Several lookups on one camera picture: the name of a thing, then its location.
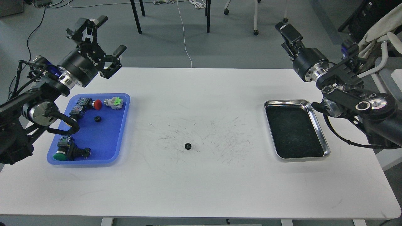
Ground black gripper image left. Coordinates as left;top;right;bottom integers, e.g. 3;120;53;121
57;16;127;87

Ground black table legs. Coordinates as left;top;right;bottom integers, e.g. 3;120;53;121
129;0;211;34

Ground white floor cable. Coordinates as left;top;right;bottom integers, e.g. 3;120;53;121
153;0;206;68

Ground white rolling chair base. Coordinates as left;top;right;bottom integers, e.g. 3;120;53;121
224;0;290;36

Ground red push button switch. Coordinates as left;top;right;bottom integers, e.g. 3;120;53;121
69;98;102;121

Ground blue plastic tray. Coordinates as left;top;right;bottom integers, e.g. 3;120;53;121
46;93;130;165

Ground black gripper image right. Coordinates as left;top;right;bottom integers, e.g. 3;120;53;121
275;22;329;83

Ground green push button switch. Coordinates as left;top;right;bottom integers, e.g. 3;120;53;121
53;135;91;161

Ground metal tray with black mat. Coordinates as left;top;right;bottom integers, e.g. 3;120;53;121
264;99;331;162

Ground grey green connector part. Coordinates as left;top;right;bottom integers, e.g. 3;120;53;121
103;96;124;109

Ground white chair with beige cloth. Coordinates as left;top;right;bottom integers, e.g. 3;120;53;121
357;4;402;78

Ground black floor cable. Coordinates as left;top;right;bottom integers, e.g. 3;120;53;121
0;0;74;109

